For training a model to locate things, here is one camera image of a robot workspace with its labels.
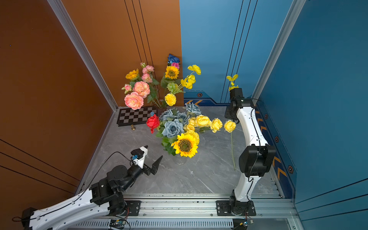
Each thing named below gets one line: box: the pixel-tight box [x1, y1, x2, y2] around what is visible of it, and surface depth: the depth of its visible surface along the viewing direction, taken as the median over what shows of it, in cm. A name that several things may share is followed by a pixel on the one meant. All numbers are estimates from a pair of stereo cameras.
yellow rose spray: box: [183, 114, 237, 171], surface depth 62 cm
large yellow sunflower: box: [171, 133, 199, 159], surface depth 54 cm
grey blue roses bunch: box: [159, 102, 202, 138], surface depth 67 cm
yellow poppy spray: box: [226, 73, 240, 92], surface depth 80 cm
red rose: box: [146, 113, 161, 134], surface depth 64 cm
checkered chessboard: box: [116, 105, 158, 127], surface depth 111 cm
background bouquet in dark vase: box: [121, 53, 202, 111], surface depth 80 cm
